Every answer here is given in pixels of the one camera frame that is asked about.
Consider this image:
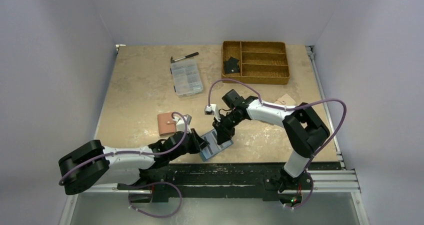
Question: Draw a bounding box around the black metal base rail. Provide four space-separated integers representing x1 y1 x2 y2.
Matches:
117 162 341 203

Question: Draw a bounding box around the aluminium frame rail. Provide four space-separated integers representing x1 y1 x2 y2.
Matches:
76 170 359 198

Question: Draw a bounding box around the wicker cutlery tray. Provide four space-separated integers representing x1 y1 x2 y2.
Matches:
221 41 290 85

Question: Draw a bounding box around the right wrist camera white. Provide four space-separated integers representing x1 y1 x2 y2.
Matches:
204 103 221 122

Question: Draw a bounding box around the claw hammer black handle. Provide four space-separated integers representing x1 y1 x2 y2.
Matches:
170 52 199 64

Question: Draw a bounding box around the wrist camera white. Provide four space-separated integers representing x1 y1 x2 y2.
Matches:
172 114 193 133
204 103 221 122

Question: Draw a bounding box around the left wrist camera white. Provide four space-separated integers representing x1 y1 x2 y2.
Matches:
172 114 193 133

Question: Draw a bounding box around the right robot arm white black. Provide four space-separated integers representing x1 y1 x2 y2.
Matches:
212 89 330 192

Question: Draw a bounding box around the beige card holder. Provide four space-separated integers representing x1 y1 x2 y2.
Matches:
274 93 297 106

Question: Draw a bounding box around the clear plastic screw organizer box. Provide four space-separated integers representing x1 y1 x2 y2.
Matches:
170 58 203 97

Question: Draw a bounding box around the pink leather card holder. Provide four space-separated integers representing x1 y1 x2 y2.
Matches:
157 112 177 137

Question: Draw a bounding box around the blue leather card holder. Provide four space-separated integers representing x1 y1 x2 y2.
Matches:
199 129 234 162

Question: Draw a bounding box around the black VIP credit card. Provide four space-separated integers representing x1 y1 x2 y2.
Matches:
223 60 239 75

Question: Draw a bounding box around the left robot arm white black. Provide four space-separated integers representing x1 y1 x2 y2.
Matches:
58 129 209 195

